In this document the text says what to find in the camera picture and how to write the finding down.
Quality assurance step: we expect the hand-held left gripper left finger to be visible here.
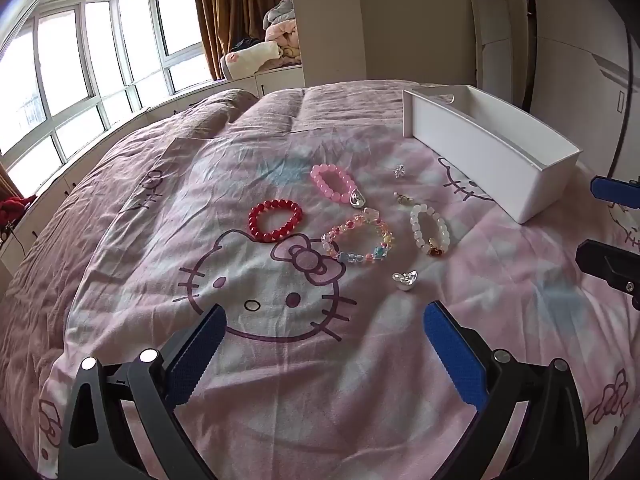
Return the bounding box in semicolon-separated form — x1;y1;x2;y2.
57;302;228;480

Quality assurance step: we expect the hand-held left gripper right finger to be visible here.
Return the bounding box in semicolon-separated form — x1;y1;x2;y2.
422;301;591;480

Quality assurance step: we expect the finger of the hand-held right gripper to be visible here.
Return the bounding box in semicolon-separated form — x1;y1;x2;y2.
575;240;640;311
590;175;640;207

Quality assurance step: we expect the white bead bracelet red charm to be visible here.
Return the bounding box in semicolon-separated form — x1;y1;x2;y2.
409;203;451;258

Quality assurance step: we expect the white storage box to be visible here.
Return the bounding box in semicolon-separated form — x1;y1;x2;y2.
402;85;583;225

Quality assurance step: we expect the multicolour bead bracelet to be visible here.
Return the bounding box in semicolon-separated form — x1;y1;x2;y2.
321;207;396;265

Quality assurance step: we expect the pink bead bracelet silver heart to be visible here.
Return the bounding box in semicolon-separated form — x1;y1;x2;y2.
310;164;367;210

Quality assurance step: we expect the white wardrobe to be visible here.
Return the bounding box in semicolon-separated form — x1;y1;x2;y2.
520;0;640;183

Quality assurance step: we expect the pink cat print blanket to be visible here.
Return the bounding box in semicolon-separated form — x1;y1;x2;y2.
37;105;640;480

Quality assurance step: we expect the mauve fuzzy blanket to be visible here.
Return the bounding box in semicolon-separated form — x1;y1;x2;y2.
0;80;476;411

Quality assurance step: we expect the white door panel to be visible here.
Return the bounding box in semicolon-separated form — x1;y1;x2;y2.
467;0;516;106

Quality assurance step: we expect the red cloth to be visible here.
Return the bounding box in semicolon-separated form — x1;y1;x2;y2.
0;194;38;226

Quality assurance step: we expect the salmon curtain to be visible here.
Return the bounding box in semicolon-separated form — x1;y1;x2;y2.
0;162;23;202

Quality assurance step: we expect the bay window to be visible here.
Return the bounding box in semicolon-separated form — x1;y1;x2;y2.
0;0;213;176

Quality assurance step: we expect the pile of pink blankets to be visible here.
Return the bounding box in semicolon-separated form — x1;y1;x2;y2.
263;0;303;68

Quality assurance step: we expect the brown curtain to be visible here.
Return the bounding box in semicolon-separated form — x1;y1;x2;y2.
191;0;296;81

